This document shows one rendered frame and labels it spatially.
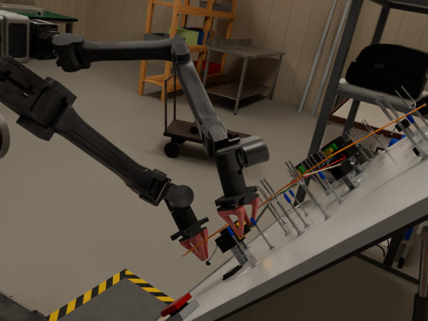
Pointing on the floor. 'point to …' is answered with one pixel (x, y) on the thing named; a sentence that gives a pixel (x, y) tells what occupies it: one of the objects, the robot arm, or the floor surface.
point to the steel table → (242, 88)
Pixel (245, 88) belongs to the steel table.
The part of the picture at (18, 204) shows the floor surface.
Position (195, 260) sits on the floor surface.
